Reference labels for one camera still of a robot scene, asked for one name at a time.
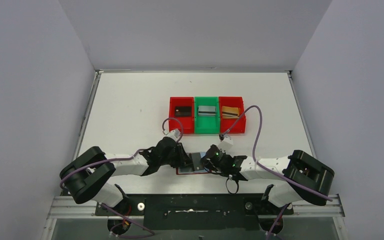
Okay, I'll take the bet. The red leather card holder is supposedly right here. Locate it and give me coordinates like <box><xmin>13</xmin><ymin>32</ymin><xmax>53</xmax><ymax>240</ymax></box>
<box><xmin>176</xmin><ymin>165</ymin><xmax>212</xmax><ymax>175</ymax></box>

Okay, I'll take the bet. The dark grey card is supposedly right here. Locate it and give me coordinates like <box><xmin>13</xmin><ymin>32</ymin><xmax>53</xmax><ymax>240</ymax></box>
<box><xmin>189</xmin><ymin>152</ymin><xmax>206</xmax><ymax>172</ymax></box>

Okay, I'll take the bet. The gold VIP card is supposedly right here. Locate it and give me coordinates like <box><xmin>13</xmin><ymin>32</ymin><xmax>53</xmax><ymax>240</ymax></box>
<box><xmin>221</xmin><ymin>106</ymin><xmax>240</xmax><ymax>114</ymax></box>

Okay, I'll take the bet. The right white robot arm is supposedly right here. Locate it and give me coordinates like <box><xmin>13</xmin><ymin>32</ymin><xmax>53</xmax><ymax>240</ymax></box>
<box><xmin>201</xmin><ymin>145</ymin><xmax>335</xmax><ymax>214</ymax></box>

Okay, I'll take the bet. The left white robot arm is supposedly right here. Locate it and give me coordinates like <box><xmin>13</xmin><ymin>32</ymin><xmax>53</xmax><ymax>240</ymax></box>
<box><xmin>59</xmin><ymin>136</ymin><xmax>193</xmax><ymax>214</ymax></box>

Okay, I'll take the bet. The black credit card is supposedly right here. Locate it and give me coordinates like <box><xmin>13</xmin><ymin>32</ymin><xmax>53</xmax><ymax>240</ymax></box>
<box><xmin>174</xmin><ymin>106</ymin><xmax>192</xmax><ymax>118</ymax></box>

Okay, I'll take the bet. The gold credit card in bin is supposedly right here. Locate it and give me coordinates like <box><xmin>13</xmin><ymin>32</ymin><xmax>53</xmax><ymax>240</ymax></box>
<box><xmin>221</xmin><ymin>111</ymin><xmax>240</xmax><ymax>119</ymax></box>

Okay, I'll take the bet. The silver credit card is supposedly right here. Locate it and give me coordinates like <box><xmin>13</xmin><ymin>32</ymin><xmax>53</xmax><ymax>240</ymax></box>
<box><xmin>197</xmin><ymin>105</ymin><xmax>217</xmax><ymax>117</ymax></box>

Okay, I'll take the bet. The right red bin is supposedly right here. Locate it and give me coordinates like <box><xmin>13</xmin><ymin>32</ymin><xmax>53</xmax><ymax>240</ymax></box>
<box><xmin>218</xmin><ymin>96</ymin><xmax>247</xmax><ymax>134</ymax></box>

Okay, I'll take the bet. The red bin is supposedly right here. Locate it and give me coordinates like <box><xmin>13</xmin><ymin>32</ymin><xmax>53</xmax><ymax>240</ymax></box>
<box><xmin>168</xmin><ymin>96</ymin><xmax>195</xmax><ymax>134</ymax></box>
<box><xmin>218</xmin><ymin>96</ymin><xmax>247</xmax><ymax>134</ymax></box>

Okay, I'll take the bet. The left red bin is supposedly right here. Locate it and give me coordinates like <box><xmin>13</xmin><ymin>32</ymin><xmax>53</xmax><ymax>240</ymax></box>
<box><xmin>168</xmin><ymin>96</ymin><xmax>195</xmax><ymax>134</ymax></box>

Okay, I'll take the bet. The green middle bin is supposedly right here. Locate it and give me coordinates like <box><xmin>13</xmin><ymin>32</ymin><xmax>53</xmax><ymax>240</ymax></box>
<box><xmin>194</xmin><ymin>96</ymin><xmax>221</xmax><ymax>135</ymax></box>

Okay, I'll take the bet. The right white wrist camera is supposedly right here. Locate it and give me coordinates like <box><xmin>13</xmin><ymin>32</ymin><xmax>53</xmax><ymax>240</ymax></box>
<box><xmin>217</xmin><ymin>135</ymin><xmax>234</xmax><ymax>153</ymax></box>

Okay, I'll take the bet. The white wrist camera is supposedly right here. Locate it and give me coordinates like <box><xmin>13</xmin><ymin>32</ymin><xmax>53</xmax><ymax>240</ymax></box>
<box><xmin>166</xmin><ymin>128</ymin><xmax>183</xmax><ymax>143</ymax></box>
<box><xmin>217</xmin><ymin>135</ymin><xmax>234</xmax><ymax>153</ymax></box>

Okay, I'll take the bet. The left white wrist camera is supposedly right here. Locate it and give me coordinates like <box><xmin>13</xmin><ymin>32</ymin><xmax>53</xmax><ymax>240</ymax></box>
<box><xmin>166</xmin><ymin>128</ymin><xmax>183</xmax><ymax>143</ymax></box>

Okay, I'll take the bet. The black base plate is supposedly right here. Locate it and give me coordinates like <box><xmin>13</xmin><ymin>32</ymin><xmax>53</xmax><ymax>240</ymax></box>
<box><xmin>92</xmin><ymin>193</ymin><xmax>299</xmax><ymax>233</ymax></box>

